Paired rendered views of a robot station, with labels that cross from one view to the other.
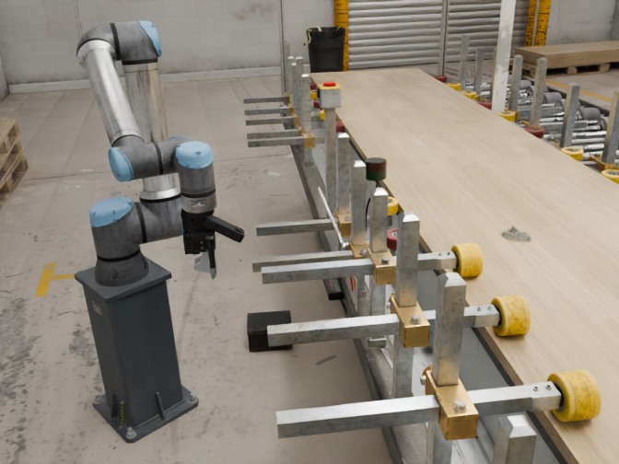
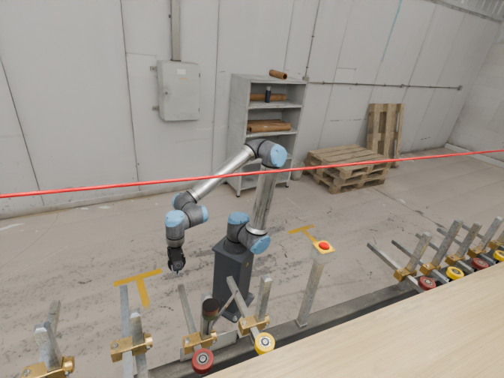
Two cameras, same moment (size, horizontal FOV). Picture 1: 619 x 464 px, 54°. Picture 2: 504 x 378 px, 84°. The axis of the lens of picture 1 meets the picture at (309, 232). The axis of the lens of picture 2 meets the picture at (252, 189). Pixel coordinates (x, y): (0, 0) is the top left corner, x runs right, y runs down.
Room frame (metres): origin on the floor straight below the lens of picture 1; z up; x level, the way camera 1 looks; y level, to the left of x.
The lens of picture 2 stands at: (1.41, -0.85, 1.97)
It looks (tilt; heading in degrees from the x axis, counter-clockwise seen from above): 28 degrees down; 69
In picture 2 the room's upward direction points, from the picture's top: 7 degrees clockwise
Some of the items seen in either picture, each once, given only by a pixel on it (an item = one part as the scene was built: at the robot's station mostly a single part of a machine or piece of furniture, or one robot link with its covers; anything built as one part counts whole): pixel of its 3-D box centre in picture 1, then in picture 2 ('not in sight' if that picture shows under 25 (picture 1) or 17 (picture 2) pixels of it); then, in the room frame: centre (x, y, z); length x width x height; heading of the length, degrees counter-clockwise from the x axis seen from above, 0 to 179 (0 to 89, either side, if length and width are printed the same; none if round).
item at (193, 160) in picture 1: (195, 168); (175, 224); (1.48, 0.29, 1.13); 0.10 x 0.09 x 0.12; 24
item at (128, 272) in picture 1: (120, 261); (236, 240); (1.93, 0.68, 0.65); 0.19 x 0.19 x 0.10
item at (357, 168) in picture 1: (357, 241); (205, 334); (1.56, -0.14, 0.87); 0.04 x 0.04 x 0.48; 6
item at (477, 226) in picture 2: (297, 107); (460, 252); (3.30, 0.05, 0.87); 0.04 x 0.04 x 0.48; 6
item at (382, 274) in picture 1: (379, 261); (132, 346); (1.29, -0.17, 0.95); 0.14 x 0.06 x 0.05; 6
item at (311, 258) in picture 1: (330, 259); (190, 323); (1.51, -0.06, 0.84); 0.43 x 0.03 x 0.04; 96
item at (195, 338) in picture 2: (360, 253); (199, 340); (1.54, -0.14, 0.85); 0.14 x 0.06 x 0.05; 6
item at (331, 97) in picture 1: (329, 97); (322, 253); (2.07, -0.08, 1.18); 0.07 x 0.07 x 0.08; 6
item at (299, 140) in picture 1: (294, 141); (394, 266); (2.76, 0.06, 0.83); 0.44 x 0.03 x 0.04; 96
